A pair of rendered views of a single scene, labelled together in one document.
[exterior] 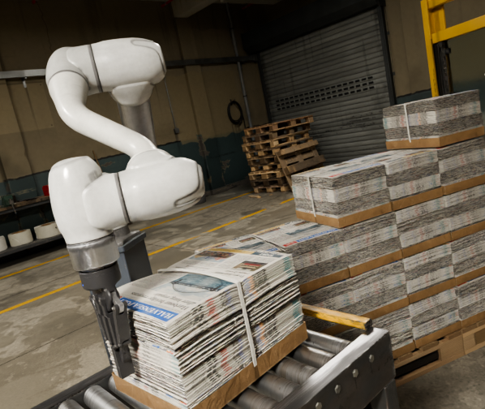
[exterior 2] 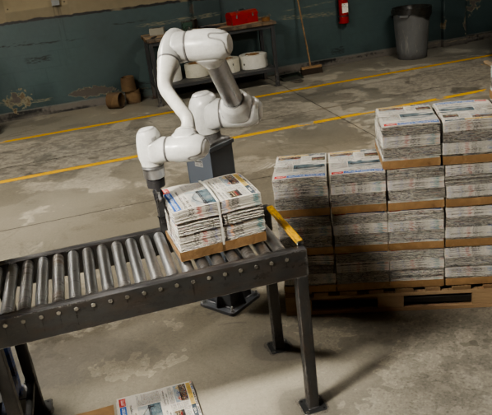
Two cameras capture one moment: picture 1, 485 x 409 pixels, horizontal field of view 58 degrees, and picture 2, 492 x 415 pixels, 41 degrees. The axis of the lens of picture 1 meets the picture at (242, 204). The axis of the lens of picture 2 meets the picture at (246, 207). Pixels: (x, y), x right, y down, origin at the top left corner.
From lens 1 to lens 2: 1.83 m
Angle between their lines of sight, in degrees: 29
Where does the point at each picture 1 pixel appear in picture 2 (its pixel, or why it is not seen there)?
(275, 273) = (245, 201)
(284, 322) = (249, 227)
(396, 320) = (428, 257)
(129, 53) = (204, 44)
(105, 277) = (155, 184)
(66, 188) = (141, 143)
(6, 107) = not seen: outside the picture
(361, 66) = not seen: outside the picture
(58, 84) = (160, 64)
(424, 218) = (477, 177)
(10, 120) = not seen: outside the picture
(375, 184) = (427, 138)
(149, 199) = (175, 155)
